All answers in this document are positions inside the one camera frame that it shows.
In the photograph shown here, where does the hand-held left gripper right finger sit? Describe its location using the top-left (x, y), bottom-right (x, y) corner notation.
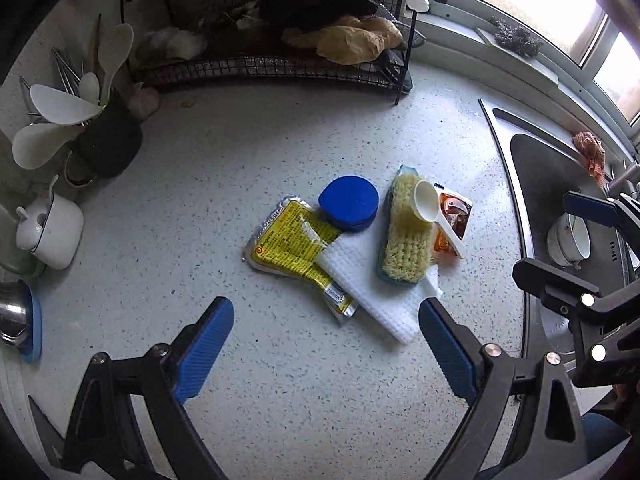
top-left (418, 297), bottom-right (586, 480)

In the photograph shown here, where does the white ceramic bowl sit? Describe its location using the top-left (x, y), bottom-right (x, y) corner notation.
top-left (546, 212), bottom-right (592, 267)

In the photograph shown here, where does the yellow scrub brush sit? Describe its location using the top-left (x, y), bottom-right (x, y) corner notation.
top-left (376, 165), bottom-right (438, 286)

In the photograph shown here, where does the black wire rack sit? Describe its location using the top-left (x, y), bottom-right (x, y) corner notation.
top-left (122, 0), bottom-right (418, 106)

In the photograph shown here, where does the white textured cloth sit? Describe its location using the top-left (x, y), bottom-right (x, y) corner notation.
top-left (314, 234), bottom-right (444, 345)

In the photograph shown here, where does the yellow printed packet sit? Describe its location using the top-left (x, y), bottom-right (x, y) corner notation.
top-left (242, 196), bottom-right (358, 327)

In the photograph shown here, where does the pale crumpled bag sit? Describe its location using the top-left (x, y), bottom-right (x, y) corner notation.
top-left (135, 27), bottom-right (209, 62)

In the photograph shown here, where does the black utensil holder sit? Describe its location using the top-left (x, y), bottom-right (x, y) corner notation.
top-left (75, 87), bottom-right (145, 180)

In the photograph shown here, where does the window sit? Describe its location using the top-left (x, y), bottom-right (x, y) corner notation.
top-left (425, 0), bottom-right (640, 136)

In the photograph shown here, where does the metal bowl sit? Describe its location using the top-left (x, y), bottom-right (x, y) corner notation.
top-left (0, 280), bottom-right (29, 349)

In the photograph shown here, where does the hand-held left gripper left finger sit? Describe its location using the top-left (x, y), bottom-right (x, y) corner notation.
top-left (60, 296), bottom-right (236, 480)

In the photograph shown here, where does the dark cloth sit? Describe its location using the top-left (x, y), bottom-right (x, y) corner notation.
top-left (257, 0), bottom-right (382, 36)

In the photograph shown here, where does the steel sink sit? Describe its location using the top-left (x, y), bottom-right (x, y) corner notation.
top-left (478, 97), bottom-right (640, 361)

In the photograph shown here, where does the brown sauce packet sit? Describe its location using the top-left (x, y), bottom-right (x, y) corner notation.
top-left (431, 186), bottom-right (473, 257)

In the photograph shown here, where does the orange cloth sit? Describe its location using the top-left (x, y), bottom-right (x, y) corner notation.
top-left (572, 131), bottom-right (607, 189)

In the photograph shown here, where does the white plastic scoop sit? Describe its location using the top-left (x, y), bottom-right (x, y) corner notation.
top-left (414, 180), bottom-right (467, 260)

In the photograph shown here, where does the white rice paddle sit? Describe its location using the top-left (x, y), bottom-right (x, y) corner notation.
top-left (30, 72), bottom-right (104, 126)
top-left (97, 23), bottom-right (135, 106)
top-left (12, 122), bottom-right (87, 170)

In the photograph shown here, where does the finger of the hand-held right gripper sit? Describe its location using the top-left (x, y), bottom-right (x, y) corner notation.
top-left (561, 190), bottom-right (640, 257)
top-left (511, 256), bottom-right (640, 322)

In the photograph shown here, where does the steel wool scrubber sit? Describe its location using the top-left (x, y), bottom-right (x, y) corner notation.
top-left (487, 16), bottom-right (545, 57)

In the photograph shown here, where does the tan cloth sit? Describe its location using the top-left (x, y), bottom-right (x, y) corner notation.
top-left (282, 16), bottom-right (404, 65)

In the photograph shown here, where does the bundle of metal chopsticks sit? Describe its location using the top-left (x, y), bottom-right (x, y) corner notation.
top-left (51, 46), bottom-right (85, 97)

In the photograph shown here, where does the white lidded pot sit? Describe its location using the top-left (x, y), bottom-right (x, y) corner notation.
top-left (15, 175), bottom-right (85, 270)

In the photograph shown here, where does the blue sponge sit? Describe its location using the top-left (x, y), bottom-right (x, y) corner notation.
top-left (20, 282), bottom-right (44, 364)

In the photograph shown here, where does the blue round lid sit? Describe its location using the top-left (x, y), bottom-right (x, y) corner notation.
top-left (318, 176), bottom-right (379, 233)

